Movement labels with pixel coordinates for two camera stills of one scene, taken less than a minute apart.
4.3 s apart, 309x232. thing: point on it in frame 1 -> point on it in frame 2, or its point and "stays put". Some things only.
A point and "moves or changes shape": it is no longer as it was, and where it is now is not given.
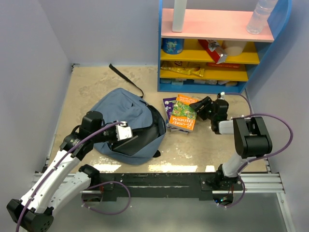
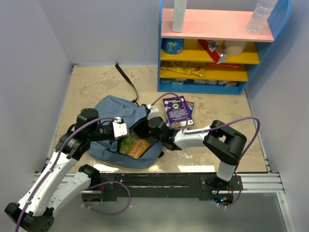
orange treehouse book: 183,116 -> 133,146
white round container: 234,48 stays put
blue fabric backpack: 147,124 moves or changes shape
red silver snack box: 217,52 stays put
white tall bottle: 180,8 stays put
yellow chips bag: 187,67 stays put
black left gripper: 114,139 stays put
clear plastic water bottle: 259,17 stays put
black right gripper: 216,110 -> 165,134
